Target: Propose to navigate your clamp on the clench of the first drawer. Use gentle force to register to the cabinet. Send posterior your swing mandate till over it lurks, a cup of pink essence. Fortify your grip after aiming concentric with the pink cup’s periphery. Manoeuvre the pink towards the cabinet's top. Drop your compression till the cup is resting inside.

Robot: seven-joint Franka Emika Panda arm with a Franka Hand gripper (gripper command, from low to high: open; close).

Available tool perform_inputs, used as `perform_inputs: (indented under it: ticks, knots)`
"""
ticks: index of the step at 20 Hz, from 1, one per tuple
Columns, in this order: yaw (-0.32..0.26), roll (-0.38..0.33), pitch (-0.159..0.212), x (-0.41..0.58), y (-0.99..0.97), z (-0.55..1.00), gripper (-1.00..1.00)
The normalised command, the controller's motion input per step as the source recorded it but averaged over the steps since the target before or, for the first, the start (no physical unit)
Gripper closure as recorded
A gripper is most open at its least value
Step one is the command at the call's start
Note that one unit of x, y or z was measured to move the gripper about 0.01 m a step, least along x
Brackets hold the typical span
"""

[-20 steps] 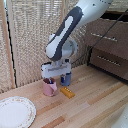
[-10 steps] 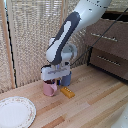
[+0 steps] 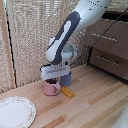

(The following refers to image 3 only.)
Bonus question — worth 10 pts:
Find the brown drawer with short handle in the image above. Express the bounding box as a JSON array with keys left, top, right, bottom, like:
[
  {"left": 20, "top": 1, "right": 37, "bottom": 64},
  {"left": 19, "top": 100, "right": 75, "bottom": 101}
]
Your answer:
[{"left": 87, "top": 12, "right": 128, "bottom": 52}]

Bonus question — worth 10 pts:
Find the white floral rimmed plate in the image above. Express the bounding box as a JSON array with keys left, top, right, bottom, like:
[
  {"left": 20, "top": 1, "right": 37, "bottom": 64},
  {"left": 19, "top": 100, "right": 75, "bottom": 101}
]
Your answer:
[{"left": 0, "top": 96, "right": 37, "bottom": 128}]

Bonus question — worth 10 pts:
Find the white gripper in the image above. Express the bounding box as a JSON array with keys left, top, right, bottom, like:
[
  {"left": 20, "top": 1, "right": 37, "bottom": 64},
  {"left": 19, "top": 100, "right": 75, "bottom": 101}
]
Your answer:
[{"left": 40, "top": 64, "right": 72, "bottom": 81}]

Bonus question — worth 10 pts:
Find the yellow rectangular block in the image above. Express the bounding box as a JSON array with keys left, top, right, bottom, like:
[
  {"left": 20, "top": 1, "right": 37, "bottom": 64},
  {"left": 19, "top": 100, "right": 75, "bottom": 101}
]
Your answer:
[{"left": 59, "top": 86, "right": 76, "bottom": 100}]

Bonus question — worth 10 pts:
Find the pink mug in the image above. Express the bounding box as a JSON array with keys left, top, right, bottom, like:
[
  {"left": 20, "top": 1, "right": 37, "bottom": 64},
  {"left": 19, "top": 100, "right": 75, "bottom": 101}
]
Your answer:
[{"left": 43, "top": 78, "right": 62, "bottom": 97}]

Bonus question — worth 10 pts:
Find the dark brown drawer cabinet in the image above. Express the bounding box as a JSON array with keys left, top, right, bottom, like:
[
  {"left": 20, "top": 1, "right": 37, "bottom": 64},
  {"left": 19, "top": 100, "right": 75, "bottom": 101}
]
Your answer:
[{"left": 85, "top": 9, "right": 128, "bottom": 83}]

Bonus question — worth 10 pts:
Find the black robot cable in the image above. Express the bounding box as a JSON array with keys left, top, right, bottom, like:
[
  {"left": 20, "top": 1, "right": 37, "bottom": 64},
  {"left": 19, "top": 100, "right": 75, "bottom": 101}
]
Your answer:
[{"left": 69, "top": 9, "right": 128, "bottom": 66}]

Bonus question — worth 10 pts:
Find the blue cup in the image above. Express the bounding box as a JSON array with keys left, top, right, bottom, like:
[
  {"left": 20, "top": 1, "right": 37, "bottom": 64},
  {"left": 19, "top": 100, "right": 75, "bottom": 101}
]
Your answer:
[{"left": 59, "top": 71, "right": 73, "bottom": 87}]

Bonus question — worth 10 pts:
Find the bamboo blind screen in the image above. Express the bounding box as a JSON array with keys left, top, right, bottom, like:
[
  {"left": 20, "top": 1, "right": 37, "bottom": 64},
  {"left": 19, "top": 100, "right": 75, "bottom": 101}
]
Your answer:
[{"left": 0, "top": 0, "right": 128, "bottom": 94}]

